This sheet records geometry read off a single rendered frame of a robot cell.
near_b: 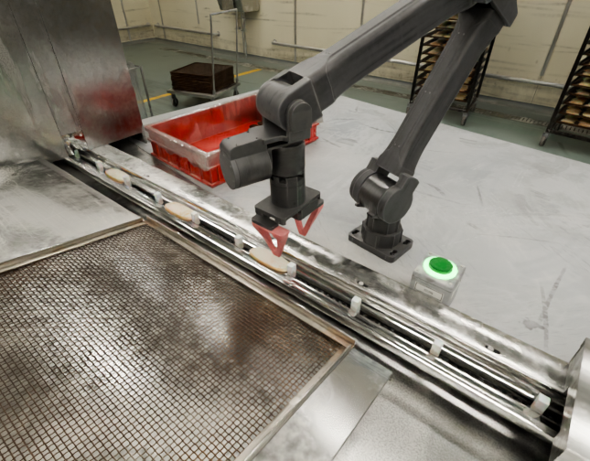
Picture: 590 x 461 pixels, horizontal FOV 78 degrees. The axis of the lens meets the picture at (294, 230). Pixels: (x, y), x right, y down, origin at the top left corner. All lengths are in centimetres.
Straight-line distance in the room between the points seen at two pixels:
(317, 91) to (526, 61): 445
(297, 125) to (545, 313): 55
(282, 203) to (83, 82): 82
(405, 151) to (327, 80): 25
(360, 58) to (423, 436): 52
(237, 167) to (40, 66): 80
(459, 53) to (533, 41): 415
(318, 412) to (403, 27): 53
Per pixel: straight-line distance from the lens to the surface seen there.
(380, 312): 65
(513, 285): 83
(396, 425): 58
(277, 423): 44
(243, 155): 52
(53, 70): 123
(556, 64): 489
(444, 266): 68
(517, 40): 492
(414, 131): 72
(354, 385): 51
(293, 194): 58
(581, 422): 55
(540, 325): 78
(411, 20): 63
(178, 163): 114
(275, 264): 70
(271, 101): 52
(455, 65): 74
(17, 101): 121
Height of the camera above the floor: 133
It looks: 36 degrees down
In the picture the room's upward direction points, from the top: straight up
